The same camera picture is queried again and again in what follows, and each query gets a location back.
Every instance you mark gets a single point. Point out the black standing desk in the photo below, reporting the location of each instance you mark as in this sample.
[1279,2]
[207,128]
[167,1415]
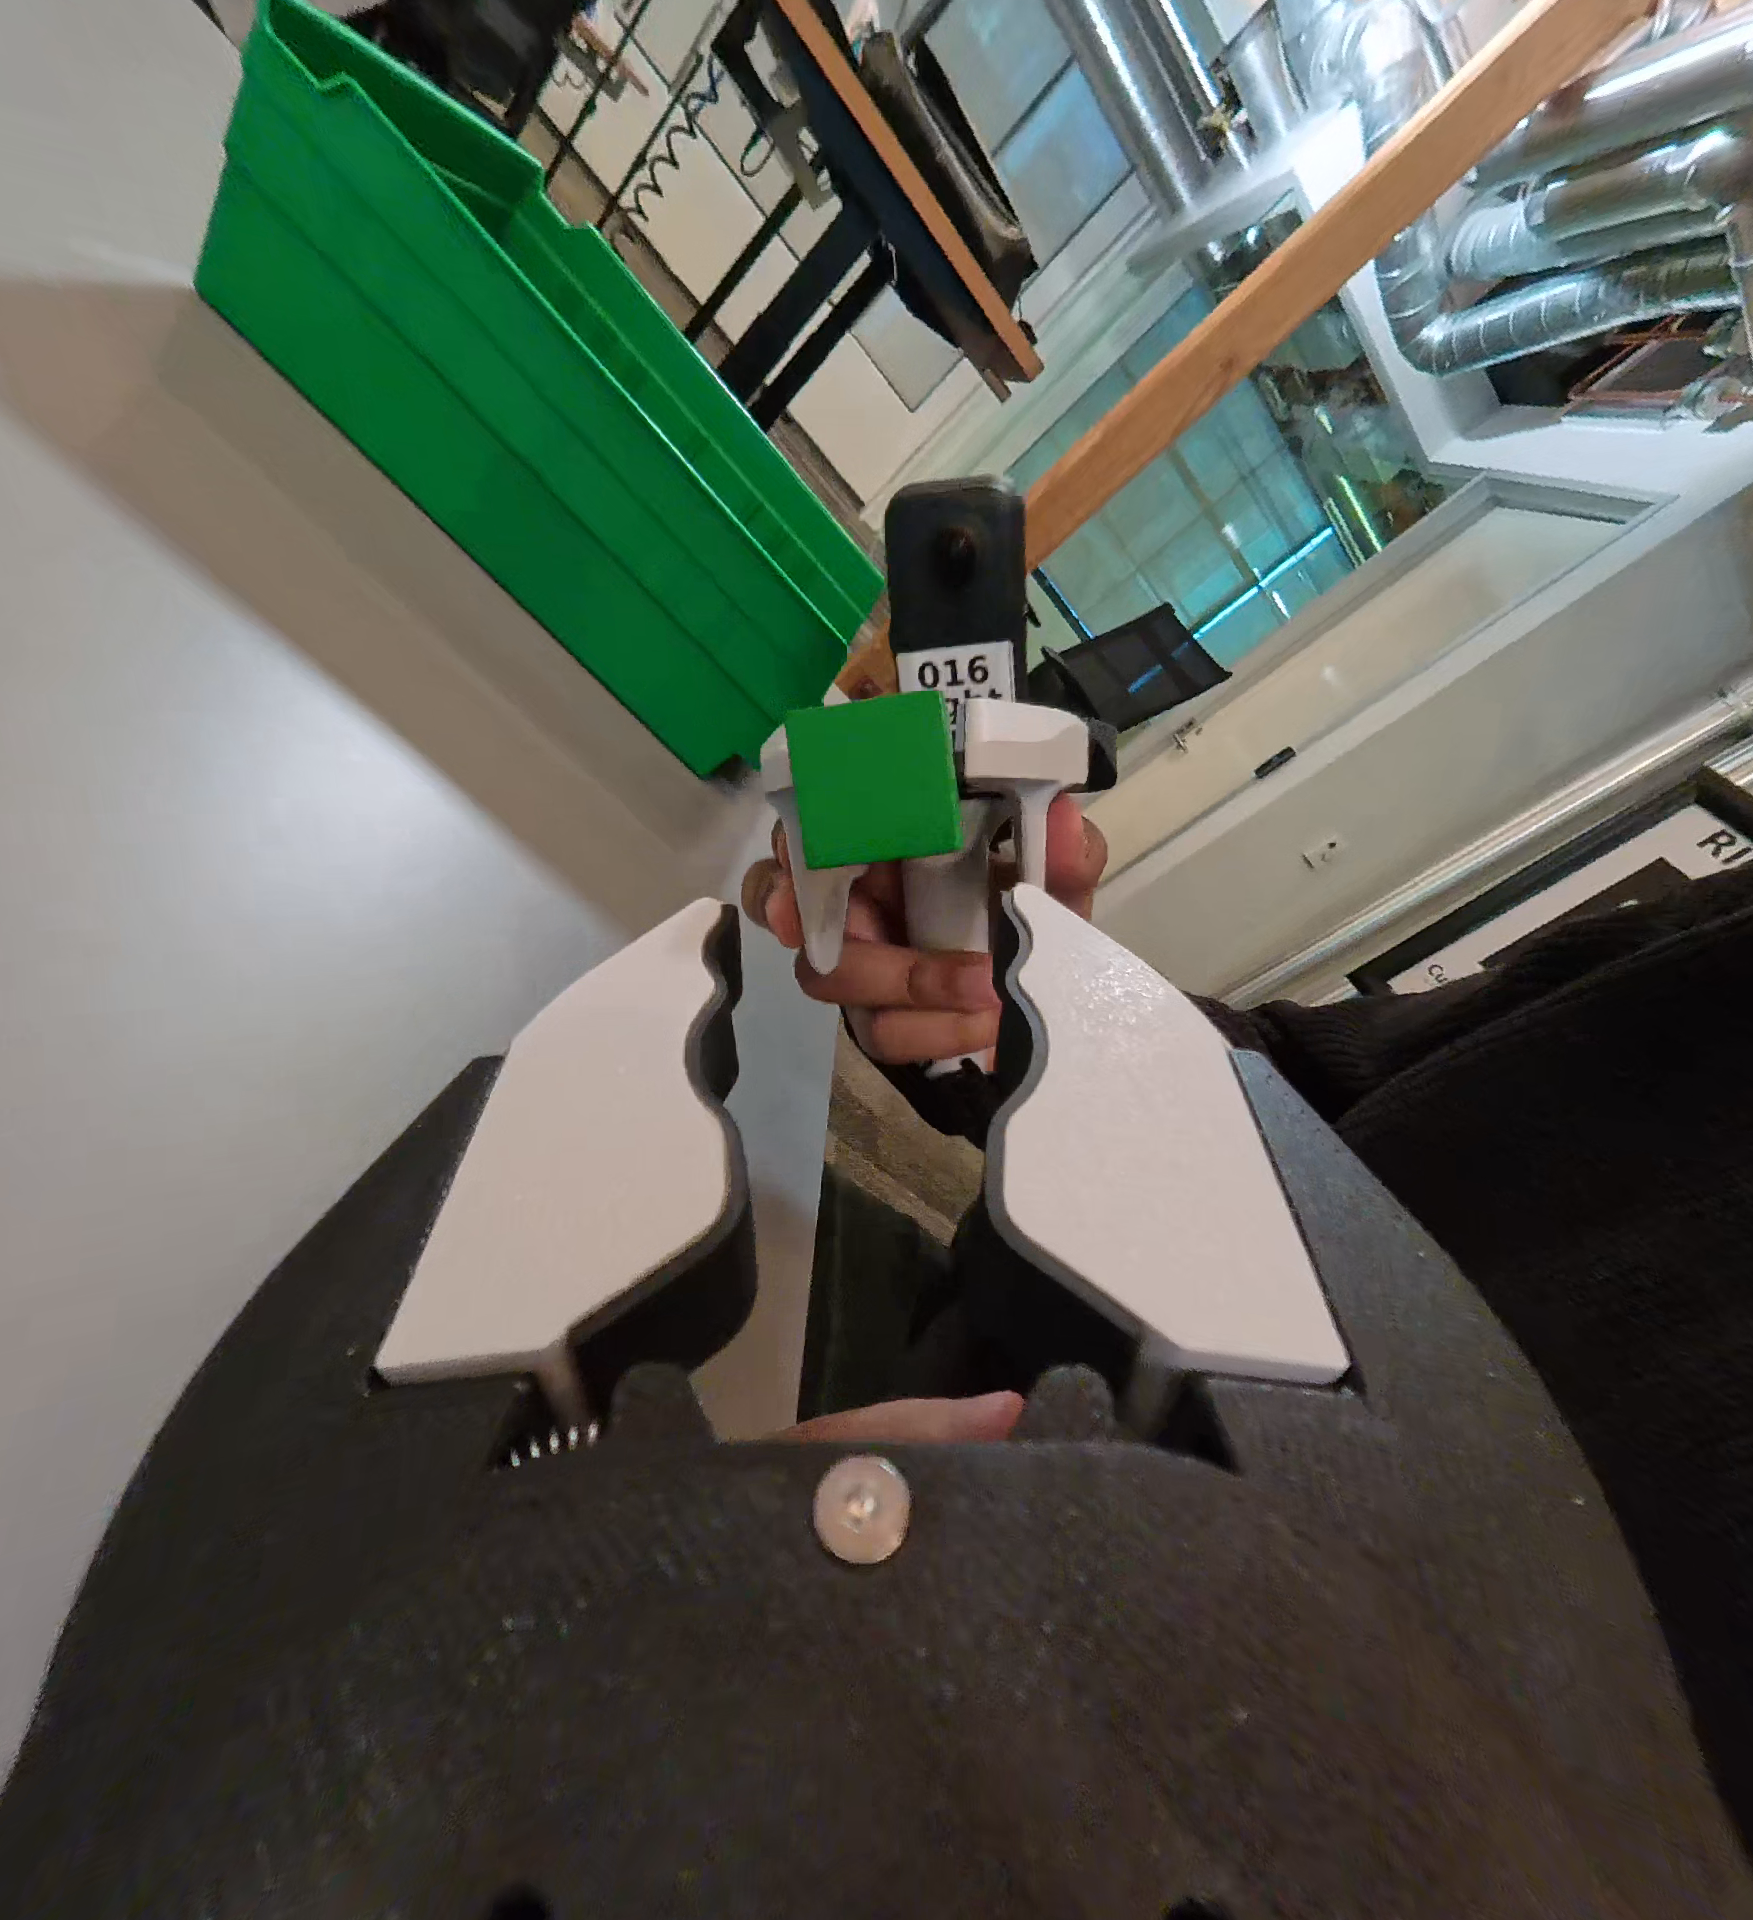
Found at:
[921,180]

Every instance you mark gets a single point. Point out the person's left hand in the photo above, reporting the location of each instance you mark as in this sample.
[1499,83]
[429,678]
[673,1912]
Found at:
[906,1417]

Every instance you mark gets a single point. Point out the person's right forearm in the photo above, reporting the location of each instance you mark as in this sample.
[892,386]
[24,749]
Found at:
[1417,1035]

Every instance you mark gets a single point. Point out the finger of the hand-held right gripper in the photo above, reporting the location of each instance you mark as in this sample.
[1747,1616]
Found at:
[1018,742]
[816,900]

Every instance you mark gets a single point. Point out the cluster of silver ducts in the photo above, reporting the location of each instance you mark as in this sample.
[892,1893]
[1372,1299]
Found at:
[1567,195]

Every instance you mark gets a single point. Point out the black framed sign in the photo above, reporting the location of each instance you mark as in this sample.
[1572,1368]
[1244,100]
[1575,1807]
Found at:
[1641,870]

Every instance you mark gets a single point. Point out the white metal cabinet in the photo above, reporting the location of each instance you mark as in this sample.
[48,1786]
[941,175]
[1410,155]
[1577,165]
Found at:
[1417,779]

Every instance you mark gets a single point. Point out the wooden beam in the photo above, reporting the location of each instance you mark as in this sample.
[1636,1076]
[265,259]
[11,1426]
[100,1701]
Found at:
[1341,226]

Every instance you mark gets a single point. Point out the grey desk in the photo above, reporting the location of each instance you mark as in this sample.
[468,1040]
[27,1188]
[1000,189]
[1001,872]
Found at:
[142,900]

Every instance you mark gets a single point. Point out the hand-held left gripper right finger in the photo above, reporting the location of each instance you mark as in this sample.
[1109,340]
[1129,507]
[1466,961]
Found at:
[1161,1185]

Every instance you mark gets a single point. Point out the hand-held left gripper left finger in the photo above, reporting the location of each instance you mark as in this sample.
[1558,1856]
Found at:
[576,1185]

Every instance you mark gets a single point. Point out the green plastic bin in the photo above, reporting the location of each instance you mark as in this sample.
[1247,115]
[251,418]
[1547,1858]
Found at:
[517,421]

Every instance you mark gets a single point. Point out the black office chair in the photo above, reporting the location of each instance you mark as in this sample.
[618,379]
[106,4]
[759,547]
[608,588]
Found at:
[1131,660]

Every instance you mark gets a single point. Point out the small green cube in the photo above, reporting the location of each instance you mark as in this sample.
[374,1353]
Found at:
[877,779]

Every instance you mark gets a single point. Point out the person's right hand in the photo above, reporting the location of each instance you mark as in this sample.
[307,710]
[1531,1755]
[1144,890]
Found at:
[906,1005]

